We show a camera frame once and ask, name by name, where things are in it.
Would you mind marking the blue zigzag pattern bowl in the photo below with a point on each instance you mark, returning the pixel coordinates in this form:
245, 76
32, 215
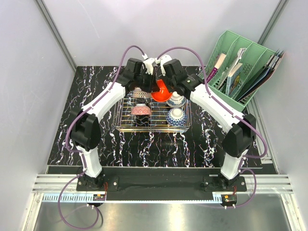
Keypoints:
176, 117

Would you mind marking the aluminium rail frame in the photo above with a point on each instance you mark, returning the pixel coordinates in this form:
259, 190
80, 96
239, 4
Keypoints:
279, 184

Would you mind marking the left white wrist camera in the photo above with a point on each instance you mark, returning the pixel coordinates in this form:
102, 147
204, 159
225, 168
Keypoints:
149, 64

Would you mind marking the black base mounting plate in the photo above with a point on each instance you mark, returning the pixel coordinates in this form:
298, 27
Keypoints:
159, 195

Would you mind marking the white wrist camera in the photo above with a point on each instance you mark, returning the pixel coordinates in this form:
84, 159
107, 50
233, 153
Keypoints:
149, 64
161, 61

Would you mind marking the black marble pattern mat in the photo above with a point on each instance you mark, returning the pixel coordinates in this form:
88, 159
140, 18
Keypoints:
199, 146

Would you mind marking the purple spine book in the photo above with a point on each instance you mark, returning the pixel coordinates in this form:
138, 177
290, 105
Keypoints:
216, 67

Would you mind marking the white crumpled paper item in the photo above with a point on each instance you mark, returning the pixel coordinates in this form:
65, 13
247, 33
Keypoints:
240, 53

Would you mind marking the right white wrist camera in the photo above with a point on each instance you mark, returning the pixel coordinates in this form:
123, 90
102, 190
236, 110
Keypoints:
161, 61

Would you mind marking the blue yellow cover book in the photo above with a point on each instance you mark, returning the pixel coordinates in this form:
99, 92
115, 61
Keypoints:
233, 79

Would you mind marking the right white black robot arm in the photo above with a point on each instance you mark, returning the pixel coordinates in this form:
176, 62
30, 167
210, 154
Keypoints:
239, 128

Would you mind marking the dark folders stack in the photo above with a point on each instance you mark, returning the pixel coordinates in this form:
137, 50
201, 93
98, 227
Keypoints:
254, 82

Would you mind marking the blue orange ceramic bowl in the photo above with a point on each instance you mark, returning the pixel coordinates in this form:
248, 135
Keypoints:
176, 100

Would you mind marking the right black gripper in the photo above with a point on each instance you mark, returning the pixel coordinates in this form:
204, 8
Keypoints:
170, 89

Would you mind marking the pink floral pattern bowl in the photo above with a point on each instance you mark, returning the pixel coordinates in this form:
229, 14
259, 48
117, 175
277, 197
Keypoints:
141, 109

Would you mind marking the green plastic file organizer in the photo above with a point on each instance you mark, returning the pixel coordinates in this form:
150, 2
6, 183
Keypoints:
253, 60

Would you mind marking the metal wire dish rack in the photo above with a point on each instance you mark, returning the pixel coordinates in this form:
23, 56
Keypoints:
156, 121

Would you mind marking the plain orange bowl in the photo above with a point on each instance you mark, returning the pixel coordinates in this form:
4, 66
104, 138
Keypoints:
163, 94

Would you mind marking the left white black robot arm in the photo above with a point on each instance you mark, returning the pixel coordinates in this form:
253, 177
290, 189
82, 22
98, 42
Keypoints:
85, 130

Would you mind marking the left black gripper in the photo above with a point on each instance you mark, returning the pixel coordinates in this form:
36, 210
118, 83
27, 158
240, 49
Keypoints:
152, 86

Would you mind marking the red patterned ceramic bowl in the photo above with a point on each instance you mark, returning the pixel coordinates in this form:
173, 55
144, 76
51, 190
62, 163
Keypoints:
138, 93

